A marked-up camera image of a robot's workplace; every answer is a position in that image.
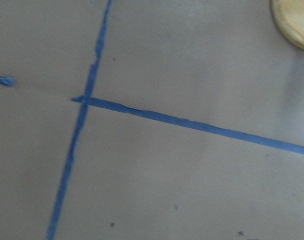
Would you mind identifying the blue tape strip horizontal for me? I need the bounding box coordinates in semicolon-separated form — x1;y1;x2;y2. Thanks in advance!
71;96;304;155

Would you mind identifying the blue tape strip vertical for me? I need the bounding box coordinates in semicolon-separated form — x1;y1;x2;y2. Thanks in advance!
45;0;113;240

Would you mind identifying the short blue tape piece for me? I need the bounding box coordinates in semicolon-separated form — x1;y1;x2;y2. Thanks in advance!
0;76;15;87

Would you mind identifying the round wooden plate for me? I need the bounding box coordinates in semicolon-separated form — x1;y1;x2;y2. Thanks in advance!
270;0;304;50

